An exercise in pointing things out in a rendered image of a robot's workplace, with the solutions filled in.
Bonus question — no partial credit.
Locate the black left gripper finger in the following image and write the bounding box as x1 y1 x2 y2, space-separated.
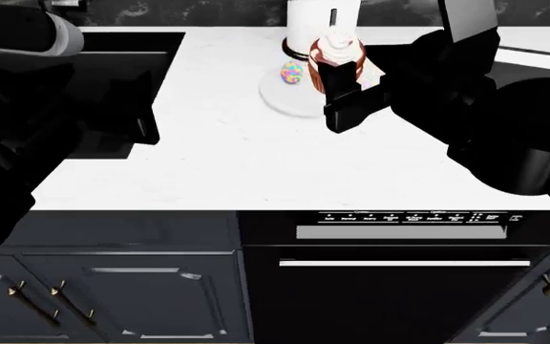
110 69 161 146

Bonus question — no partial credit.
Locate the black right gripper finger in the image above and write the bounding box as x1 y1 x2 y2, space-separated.
363 43 400 78
317 59 358 103

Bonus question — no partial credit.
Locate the chocolate cupcake with white frosting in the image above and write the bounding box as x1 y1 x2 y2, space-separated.
308 29 368 95

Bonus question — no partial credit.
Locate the rainbow sprinkled dessert ball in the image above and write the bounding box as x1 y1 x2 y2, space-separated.
279 60 304 86

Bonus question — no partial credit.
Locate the white round plate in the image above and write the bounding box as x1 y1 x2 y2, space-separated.
258 66 387 119

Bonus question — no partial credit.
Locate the black kitchen sink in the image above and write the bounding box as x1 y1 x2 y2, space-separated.
67 32 187 161

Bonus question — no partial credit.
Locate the white cylindrical countertop appliance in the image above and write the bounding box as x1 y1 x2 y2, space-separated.
281 0 363 61

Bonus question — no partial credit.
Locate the dark blue cabinet drawer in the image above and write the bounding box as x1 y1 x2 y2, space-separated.
0 209 239 253

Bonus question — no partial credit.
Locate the black dishwasher with control panel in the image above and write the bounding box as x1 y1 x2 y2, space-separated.
238 209 550 344

